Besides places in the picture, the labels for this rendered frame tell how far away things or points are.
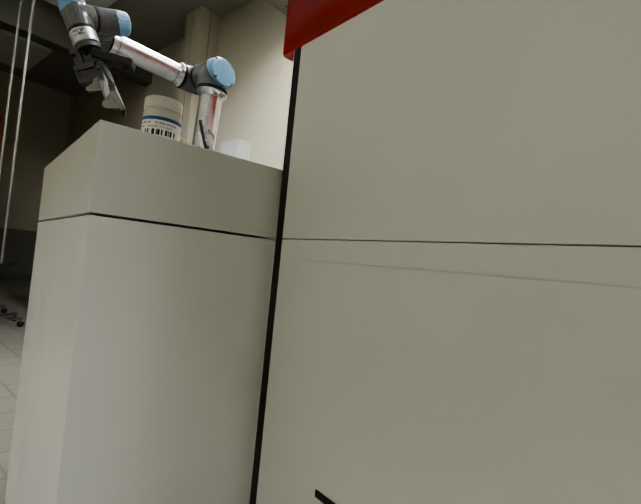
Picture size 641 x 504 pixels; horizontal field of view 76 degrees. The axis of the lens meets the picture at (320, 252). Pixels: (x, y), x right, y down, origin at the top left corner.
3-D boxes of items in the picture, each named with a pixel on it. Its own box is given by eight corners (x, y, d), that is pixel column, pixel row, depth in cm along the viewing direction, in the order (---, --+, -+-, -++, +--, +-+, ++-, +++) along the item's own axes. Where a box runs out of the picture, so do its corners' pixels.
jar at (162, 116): (183, 152, 79) (189, 103, 79) (146, 142, 74) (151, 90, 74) (170, 157, 84) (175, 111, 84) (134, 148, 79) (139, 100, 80)
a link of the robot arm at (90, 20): (89, -7, 123) (58, -14, 116) (102, 27, 123) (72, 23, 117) (82, 9, 128) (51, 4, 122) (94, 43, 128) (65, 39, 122)
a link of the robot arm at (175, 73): (201, 78, 176) (77, 16, 139) (217, 72, 169) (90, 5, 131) (198, 104, 175) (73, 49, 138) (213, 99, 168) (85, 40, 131)
